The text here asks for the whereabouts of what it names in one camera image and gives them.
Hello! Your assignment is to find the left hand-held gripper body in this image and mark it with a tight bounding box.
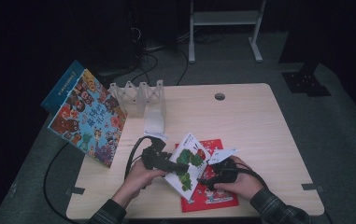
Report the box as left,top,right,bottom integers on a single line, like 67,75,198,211
140,130,174,172

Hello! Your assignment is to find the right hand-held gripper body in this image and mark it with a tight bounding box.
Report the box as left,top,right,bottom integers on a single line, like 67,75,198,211
207,147,239,185

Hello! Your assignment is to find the red picture book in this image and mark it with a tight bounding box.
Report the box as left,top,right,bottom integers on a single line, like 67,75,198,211
175,138,240,214

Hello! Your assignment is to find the white caterpillar picture book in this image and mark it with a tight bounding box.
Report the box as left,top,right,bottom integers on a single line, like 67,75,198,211
164,132,212,202

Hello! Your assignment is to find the clear acrylic book rack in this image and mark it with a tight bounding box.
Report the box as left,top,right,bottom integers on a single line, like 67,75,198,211
107,79,168,141

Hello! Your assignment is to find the colourful monster picture book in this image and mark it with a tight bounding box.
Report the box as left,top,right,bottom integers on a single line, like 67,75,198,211
47,68,128,169

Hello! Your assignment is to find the dark blue picture book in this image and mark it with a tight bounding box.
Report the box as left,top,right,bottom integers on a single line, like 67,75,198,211
40,60,86,115

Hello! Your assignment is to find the person's right hand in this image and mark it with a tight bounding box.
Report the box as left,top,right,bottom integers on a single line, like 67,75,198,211
212,155,264,203

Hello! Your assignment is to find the person's left hand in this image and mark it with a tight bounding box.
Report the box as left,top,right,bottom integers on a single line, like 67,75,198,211
110,158,168,208

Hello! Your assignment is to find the grey tape strip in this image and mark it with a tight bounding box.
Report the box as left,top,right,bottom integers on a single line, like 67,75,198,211
301,183,325,192
64,186,86,196

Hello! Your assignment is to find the white metal stand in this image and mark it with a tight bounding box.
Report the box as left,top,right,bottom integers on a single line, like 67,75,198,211
188,0,267,64

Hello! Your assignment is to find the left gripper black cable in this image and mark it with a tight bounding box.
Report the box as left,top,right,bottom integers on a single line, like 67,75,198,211
43,135,155,224

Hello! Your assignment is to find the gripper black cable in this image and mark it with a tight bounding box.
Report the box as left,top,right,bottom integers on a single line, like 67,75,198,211
236,167,269,191
43,135,155,224

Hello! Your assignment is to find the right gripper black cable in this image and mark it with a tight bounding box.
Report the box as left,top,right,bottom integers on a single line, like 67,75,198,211
236,167,269,191

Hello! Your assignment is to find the black floor cable bundle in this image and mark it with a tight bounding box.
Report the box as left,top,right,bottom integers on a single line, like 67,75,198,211
125,50,161,89

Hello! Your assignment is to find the thin black floor cable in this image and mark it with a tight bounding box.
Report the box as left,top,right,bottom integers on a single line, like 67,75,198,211
175,46,190,87

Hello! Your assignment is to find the black stand base plate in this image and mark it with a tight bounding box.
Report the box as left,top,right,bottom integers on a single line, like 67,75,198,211
281,60,333,98

